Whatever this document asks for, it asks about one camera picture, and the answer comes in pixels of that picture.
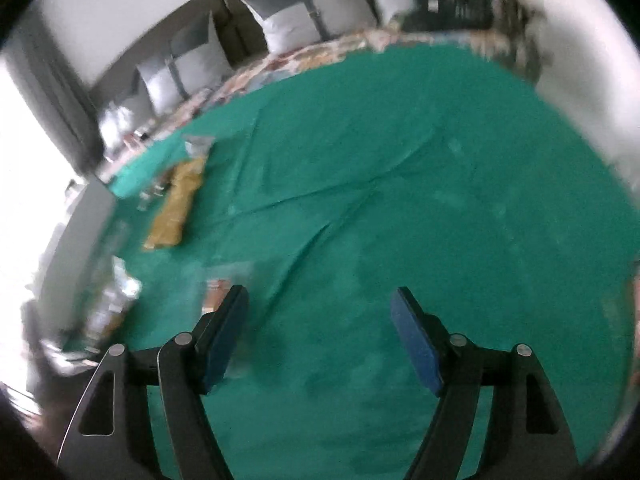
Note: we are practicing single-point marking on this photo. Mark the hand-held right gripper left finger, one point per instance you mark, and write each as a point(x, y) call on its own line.
point(225, 340)

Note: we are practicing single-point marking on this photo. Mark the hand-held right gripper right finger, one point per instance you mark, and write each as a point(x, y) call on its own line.
point(415, 345)

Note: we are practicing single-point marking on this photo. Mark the gold clear packet round snacks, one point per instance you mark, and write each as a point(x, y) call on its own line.
point(115, 295)

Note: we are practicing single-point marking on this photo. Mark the clear packet brown squid snack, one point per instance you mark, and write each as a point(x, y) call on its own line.
point(197, 146)

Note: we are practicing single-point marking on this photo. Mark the yellow crumpled packet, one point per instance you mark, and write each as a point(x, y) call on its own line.
point(175, 210)

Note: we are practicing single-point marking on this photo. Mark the green cloth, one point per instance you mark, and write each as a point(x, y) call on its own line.
point(400, 185)

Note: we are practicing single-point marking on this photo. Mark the grey curtain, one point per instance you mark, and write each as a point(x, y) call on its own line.
point(55, 90)

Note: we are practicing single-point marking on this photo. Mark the floral bedsheet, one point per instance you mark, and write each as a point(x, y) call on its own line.
point(300, 55)

